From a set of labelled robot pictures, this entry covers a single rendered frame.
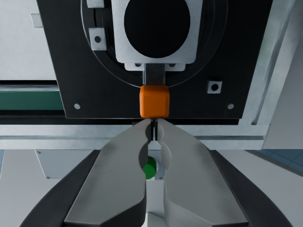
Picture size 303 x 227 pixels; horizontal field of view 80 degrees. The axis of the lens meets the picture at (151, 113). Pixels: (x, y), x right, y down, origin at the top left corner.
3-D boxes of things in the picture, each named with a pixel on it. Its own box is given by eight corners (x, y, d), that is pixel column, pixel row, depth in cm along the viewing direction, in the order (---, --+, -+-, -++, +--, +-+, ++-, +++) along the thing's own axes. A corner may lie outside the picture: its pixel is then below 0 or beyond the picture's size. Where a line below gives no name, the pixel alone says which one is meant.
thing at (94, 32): (110, 48, 19) (107, 50, 17) (95, 48, 19) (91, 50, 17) (107, 26, 18) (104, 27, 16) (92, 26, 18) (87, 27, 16)
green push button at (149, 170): (156, 171, 32) (156, 180, 30) (133, 171, 32) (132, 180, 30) (156, 153, 30) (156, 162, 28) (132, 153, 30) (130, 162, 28)
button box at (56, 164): (163, 157, 37) (165, 182, 32) (60, 157, 37) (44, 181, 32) (164, 128, 34) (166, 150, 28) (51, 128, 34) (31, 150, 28)
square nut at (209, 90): (218, 90, 23) (220, 93, 22) (204, 90, 23) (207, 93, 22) (220, 78, 22) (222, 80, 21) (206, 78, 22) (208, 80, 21)
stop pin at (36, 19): (60, 26, 23) (44, 28, 20) (51, 26, 23) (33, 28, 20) (57, 13, 23) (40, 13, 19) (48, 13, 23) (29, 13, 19)
